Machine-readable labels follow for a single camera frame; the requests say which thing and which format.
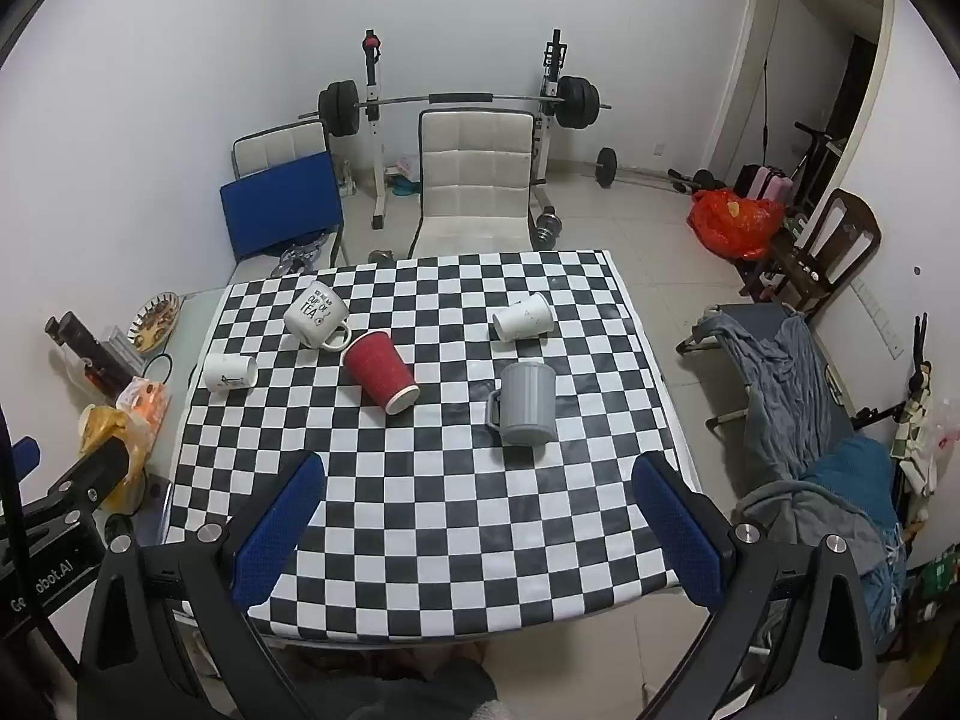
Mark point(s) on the black barbell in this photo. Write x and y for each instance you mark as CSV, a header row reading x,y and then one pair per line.
x,y
457,98

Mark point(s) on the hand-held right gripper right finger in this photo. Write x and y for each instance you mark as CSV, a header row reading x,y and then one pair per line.
x,y
681,536

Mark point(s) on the yellow plastic bag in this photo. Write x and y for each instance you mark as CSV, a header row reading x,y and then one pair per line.
x,y
112,431

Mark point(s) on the grey cloth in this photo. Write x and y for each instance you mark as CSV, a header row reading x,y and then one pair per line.
x,y
787,382

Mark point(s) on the white padded chair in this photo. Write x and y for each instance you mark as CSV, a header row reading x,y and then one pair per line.
x,y
472,165

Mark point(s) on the white printed mug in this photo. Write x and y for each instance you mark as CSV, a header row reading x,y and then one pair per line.
x,y
311,311

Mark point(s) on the patterned plate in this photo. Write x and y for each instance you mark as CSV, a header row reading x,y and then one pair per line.
x,y
154,322

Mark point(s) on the white chair with metal frame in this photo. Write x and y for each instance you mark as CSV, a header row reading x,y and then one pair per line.
x,y
277,141

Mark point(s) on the small floor barbell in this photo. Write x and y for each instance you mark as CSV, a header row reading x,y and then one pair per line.
x,y
607,167

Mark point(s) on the blue board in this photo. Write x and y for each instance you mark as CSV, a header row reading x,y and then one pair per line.
x,y
281,210

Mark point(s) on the dark wooden chair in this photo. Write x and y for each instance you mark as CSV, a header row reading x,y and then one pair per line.
x,y
840,240

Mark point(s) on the dark bottle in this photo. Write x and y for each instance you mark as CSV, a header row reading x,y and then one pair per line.
x,y
86,349

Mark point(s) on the pink suitcase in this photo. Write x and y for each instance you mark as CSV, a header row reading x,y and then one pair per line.
x,y
769,184

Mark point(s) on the black white checkered tablecloth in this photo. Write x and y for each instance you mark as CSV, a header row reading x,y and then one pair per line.
x,y
450,517

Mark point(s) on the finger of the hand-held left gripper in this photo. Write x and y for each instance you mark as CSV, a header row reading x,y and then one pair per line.
x,y
86,476
26,454

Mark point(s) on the small white cup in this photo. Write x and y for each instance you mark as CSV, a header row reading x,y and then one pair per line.
x,y
229,373

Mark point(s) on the white barbell rack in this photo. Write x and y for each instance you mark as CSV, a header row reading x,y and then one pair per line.
x,y
373,165

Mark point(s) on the red paper cup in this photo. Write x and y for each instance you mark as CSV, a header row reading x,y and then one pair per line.
x,y
377,370

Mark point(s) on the white speckled paper cup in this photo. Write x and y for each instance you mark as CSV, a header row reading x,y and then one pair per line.
x,y
523,317

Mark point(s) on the red plastic bag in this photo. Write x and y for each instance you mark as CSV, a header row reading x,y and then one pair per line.
x,y
731,225

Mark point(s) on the black tripod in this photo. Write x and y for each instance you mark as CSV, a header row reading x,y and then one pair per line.
x,y
916,375

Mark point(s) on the white door frame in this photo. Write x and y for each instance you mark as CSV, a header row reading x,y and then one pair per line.
x,y
750,30

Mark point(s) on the teal blanket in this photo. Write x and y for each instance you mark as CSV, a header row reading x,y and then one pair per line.
x,y
851,472

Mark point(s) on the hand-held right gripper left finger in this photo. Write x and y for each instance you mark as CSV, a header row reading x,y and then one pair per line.
x,y
276,536

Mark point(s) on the grey garment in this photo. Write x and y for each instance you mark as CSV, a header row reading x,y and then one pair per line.
x,y
817,532

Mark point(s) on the orange snack packet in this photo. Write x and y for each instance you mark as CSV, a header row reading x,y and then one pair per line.
x,y
142,405

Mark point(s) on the grey folding cot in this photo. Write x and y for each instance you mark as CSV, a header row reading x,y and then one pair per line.
x,y
750,330

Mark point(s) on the grey ribbed mug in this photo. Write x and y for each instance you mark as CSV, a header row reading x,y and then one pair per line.
x,y
527,401

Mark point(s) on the black dumbbell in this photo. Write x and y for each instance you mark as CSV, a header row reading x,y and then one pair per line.
x,y
547,229

